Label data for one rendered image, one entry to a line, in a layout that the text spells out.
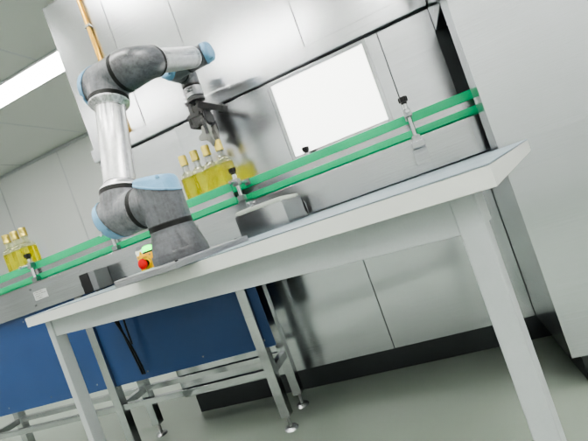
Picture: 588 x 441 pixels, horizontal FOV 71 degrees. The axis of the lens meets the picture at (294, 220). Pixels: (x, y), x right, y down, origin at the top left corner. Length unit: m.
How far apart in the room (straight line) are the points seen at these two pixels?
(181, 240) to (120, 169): 0.29
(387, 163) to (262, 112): 0.60
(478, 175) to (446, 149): 0.87
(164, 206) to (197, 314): 0.73
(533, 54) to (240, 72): 1.11
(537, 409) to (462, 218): 0.32
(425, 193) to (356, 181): 0.87
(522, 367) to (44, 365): 2.01
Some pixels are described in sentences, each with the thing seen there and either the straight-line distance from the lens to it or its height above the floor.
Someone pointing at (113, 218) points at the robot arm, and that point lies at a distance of 1.19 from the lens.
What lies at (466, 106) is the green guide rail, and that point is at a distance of 1.55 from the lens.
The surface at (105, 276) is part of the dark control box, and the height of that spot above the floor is 0.80.
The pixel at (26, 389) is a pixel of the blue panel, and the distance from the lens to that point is 2.46.
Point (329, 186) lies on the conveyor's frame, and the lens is 1.53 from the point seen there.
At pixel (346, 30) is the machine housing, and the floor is 1.38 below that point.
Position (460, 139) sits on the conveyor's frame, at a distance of 1.51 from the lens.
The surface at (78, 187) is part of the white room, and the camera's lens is 6.42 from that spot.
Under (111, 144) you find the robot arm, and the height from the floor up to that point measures 1.13.
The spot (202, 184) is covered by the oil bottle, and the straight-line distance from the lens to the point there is 1.74.
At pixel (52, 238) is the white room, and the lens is 6.84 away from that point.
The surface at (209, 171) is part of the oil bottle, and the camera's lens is 1.72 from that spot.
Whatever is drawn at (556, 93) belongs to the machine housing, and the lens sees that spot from 1.40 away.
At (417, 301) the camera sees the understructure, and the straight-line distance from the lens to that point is 1.79.
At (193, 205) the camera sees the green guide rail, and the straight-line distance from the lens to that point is 1.64.
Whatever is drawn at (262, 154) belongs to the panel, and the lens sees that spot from 1.79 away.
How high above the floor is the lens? 0.77
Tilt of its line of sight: 1 degrees down
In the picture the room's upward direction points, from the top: 20 degrees counter-clockwise
